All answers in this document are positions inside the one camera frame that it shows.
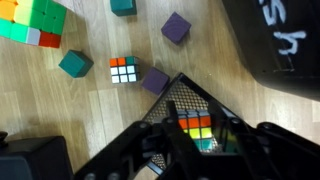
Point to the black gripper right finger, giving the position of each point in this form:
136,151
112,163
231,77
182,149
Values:
266,152

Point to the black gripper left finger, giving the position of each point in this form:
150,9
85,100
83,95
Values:
131,150

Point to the small black Rubik's cube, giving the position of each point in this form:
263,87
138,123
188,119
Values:
124,69

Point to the green wooden cube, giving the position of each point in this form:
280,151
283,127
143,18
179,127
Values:
123,7
76,64

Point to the large stickerless Rubik's cube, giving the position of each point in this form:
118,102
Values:
32,22

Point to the black mesh stand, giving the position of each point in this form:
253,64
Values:
186,100

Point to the black trash bin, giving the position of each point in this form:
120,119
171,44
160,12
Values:
280,42

